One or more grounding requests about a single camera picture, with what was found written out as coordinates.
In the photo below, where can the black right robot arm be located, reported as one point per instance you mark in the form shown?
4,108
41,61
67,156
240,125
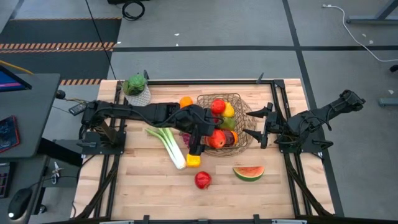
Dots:
326,112

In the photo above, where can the grey table leg frame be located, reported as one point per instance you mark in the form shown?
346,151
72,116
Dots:
367,20

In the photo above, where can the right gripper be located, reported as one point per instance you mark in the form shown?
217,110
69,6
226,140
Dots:
278,126

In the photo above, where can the orange fruit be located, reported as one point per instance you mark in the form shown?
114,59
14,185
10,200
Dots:
186,101
235,138

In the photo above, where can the yellow pear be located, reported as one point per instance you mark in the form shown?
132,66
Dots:
230,110

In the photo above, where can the succulent in white patterned pot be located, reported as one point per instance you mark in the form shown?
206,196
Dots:
136,98

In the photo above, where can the black hazard-striped floor mat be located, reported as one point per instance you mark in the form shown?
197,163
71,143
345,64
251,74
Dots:
62,31

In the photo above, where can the black computer mouse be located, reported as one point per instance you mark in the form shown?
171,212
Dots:
19,203

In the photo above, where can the grey table foot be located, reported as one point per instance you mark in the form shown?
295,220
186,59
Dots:
388,102

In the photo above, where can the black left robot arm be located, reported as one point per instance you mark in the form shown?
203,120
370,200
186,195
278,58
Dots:
149,113

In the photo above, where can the green pear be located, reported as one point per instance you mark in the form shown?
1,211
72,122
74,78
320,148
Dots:
229,124

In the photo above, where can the black round knob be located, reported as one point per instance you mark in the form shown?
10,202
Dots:
60,94

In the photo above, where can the computer monitor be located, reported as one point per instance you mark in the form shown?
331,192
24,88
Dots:
9,83

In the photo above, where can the dark grey desk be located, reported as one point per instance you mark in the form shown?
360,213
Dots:
34,109

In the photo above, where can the grey side desk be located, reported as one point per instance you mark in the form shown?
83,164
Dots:
31,174

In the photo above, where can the green and white leek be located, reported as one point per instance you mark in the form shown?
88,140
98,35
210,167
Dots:
172,149

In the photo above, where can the yellow bell pepper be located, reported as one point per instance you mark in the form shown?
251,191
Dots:
193,161

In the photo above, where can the black caster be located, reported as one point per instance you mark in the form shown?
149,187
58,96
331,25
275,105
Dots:
395,68

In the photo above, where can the black keyboard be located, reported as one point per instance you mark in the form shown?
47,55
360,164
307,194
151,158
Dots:
4,180

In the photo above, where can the red patterned tablet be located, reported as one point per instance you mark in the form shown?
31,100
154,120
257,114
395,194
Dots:
7,133

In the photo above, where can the watermelon slice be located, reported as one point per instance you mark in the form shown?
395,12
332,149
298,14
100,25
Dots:
248,174

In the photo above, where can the purple grape bunch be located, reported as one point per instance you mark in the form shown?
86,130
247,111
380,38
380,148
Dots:
186,138

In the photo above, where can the black aluminium table frame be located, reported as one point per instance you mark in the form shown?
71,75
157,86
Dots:
217,82

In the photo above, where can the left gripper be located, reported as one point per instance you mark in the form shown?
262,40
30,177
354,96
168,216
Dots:
199,119

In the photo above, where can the silver carabiner clip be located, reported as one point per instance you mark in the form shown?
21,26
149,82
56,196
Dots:
56,172

